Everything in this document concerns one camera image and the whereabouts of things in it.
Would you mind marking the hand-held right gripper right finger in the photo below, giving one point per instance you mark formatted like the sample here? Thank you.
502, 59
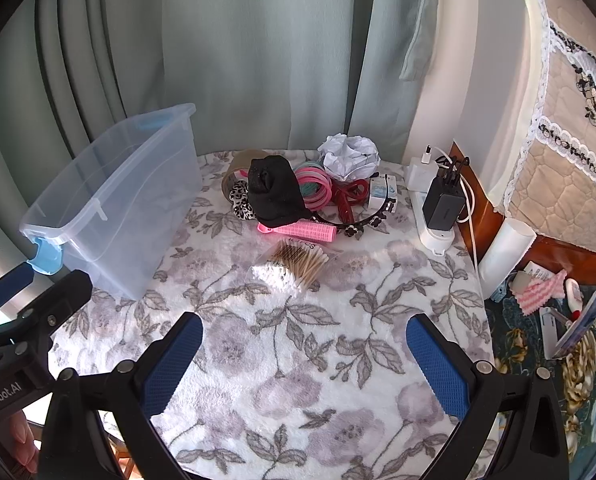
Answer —
438, 370

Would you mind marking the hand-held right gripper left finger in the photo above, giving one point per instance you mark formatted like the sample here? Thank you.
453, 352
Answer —
172, 367

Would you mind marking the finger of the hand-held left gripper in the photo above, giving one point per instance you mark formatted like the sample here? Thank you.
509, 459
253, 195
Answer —
7, 282
70, 290

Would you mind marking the clear plastic storage box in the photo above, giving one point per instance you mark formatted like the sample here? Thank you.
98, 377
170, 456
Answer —
127, 200

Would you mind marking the black flower headband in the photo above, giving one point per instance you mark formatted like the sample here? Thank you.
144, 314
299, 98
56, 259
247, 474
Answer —
350, 231

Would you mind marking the leopard print scrunchie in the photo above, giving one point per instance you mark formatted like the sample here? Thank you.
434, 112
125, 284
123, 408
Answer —
240, 201

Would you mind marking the blue medicine box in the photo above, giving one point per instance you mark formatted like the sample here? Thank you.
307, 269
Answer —
379, 190

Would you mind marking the pink hair roller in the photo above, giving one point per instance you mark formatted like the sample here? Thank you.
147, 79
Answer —
308, 231

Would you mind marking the red hair claw clip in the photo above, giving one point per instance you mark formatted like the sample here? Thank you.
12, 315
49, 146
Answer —
348, 195

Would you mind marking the white paper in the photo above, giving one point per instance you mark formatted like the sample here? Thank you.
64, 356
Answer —
350, 155

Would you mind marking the person's left hand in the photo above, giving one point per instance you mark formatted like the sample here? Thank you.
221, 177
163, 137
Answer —
23, 440

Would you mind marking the dark floral rug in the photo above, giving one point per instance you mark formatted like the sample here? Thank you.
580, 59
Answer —
523, 340

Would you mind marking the white power strip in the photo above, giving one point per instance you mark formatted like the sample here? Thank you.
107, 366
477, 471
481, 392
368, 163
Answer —
435, 242

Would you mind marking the white cylinder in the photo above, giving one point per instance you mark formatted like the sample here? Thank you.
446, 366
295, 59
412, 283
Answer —
503, 260

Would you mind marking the pink striped cloth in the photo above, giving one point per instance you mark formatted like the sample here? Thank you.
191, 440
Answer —
543, 292

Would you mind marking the floral fleece blanket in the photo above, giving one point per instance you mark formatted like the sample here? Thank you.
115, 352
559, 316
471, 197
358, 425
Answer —
303, 350

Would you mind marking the white paper label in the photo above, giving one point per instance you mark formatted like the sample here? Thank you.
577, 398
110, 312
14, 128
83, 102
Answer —
538, 272

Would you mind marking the white phone stand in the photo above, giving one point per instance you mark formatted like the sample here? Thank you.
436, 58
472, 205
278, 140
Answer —
585, 320

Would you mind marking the cotton swab packet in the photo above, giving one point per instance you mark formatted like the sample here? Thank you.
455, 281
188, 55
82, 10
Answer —
298, 265

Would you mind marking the black charger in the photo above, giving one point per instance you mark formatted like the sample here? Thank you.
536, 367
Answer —
440, 205

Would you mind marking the brown packing tape roll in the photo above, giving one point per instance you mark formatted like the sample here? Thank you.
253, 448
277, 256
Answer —
230, 180

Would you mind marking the black knitted cloth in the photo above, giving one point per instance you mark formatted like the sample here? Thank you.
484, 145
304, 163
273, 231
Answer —
275, 190

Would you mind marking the beige quilted bed cover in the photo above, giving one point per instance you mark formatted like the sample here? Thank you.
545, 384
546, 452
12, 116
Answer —
568, 160

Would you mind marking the pale green curtain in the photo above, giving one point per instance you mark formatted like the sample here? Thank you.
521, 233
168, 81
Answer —
227, 60

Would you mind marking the white headboard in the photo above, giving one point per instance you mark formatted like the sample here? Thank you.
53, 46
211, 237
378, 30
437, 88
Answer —
478, 85

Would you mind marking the pale green hanging cloth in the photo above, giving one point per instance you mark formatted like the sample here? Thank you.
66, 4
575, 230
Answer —
420, 20

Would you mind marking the wooden bed frame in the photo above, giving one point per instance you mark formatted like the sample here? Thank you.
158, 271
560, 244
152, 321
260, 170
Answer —
488, 220

